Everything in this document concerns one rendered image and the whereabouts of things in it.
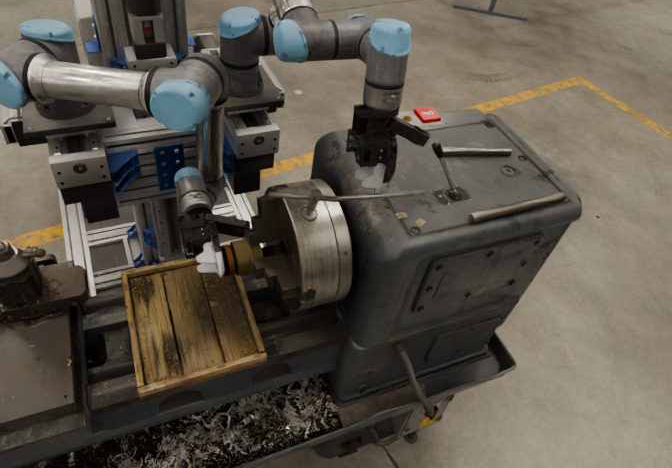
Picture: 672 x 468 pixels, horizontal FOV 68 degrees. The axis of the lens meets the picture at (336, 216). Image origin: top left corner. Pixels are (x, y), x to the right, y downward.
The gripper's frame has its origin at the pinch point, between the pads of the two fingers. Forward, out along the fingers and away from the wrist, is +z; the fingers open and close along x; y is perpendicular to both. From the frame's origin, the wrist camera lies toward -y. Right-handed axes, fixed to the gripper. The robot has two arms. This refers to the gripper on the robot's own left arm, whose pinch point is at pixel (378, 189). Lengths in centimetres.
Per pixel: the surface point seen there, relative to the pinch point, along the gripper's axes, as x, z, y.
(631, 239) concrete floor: -68, 119, -228
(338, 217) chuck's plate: -3.2, 8.0, 7.6
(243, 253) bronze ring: -9.2, 18.0, 28.4
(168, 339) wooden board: -10, 41, 48
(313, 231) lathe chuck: -1.5, 9.3, 14.3
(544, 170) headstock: -2, 5, -52
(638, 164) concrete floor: -126, 108, -297
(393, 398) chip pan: 3, 79, -14
